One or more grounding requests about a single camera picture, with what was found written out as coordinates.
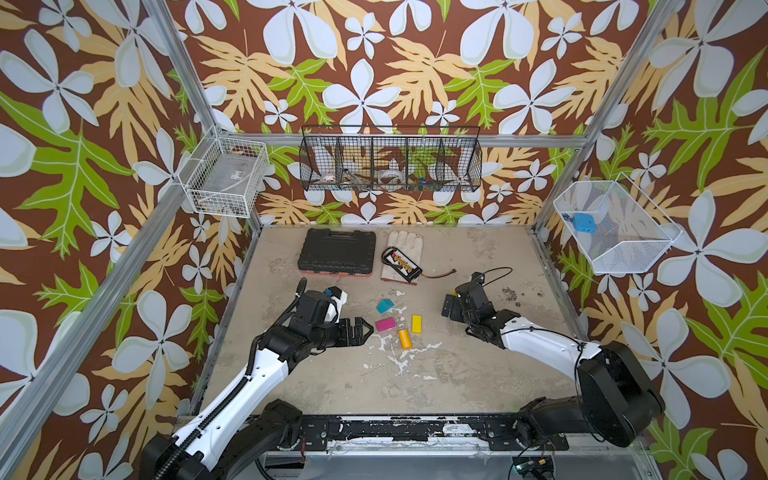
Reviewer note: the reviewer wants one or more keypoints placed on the magenta wood block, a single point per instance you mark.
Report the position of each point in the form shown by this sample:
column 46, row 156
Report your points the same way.
column 385, row 324

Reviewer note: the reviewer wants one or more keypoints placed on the aluminium frame post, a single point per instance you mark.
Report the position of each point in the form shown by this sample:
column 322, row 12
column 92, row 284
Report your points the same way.
column 647, row 37
column 188, row 79

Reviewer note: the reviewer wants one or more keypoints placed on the aluminium frame post left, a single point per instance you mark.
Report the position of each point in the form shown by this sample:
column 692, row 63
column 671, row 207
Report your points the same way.
column 188, row 79

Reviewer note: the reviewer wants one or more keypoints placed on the aluminium frame rail right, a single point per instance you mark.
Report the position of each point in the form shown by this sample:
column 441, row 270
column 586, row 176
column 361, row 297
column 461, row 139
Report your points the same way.
column 560, row 292

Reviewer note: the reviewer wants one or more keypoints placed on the aluminium frame rail left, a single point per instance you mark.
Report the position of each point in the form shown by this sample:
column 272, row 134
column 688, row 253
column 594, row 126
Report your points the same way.
column 37, row 401

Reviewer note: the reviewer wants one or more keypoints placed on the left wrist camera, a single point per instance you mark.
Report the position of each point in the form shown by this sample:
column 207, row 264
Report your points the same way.
column 336, row 300

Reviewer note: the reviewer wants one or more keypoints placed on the white wire basket left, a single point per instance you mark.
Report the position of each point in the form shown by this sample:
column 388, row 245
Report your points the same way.
column 223, row 175

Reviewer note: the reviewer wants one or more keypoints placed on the teal wood block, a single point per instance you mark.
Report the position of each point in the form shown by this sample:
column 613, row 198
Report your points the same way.
column 385, row 306

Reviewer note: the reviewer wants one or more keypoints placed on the white work glove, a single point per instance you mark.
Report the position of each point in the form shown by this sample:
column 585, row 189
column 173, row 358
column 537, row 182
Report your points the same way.
column 409, row 245

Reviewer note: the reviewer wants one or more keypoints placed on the aluminium frame rail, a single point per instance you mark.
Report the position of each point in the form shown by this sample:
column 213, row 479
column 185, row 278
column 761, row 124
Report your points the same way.
column 37, row 401
column 560, row 292

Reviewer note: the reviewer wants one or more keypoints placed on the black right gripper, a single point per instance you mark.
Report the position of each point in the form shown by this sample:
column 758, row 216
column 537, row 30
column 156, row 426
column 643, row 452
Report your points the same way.
column 462, row 304

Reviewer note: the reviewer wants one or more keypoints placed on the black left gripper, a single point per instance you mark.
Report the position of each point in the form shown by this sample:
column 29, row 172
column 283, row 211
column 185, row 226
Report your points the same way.
column 349, row 340

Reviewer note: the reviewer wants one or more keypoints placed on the white tape roll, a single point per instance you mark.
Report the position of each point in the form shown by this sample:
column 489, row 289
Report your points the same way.
column 391, row 177

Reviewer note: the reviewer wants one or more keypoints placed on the white wire basket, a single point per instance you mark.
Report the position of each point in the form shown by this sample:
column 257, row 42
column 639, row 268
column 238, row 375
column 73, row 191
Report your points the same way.
column 633, row 232
column 223, row 175

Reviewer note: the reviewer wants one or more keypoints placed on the aluminium frame post right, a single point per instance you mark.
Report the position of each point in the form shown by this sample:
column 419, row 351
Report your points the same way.
column 647, row 37

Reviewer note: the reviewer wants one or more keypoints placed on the black wire basket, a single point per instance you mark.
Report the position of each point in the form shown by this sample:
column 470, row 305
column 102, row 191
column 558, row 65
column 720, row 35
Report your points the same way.
column 433, row 158

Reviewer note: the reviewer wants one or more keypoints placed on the blue object in basket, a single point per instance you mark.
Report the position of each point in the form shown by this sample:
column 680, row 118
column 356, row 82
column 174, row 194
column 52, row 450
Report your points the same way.
column 581, row 222

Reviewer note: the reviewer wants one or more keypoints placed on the yellow rectangular wood block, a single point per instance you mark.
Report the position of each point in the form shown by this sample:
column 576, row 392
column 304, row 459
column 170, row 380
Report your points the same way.
column 417, row 324

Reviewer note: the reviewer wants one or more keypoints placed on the white wire basket right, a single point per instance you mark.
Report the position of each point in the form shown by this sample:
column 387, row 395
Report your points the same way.
column 633, row 232

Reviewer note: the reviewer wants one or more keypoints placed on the black plastic tool case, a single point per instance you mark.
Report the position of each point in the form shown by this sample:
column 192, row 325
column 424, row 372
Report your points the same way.
column 336, row 252

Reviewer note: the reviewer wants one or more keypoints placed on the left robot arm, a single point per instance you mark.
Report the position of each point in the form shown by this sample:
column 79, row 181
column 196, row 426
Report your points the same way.
column 220, row 441

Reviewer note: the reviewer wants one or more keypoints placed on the orange cylinder wood block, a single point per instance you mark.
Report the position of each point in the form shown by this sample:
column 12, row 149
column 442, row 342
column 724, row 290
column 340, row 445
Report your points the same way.
column 404, row 339

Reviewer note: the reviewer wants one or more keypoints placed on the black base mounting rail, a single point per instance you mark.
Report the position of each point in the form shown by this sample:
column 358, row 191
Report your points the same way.
column 495, row 432

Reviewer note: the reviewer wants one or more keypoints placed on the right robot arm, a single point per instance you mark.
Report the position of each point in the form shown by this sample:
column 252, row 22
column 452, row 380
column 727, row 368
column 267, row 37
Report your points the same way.
column 615, row 399

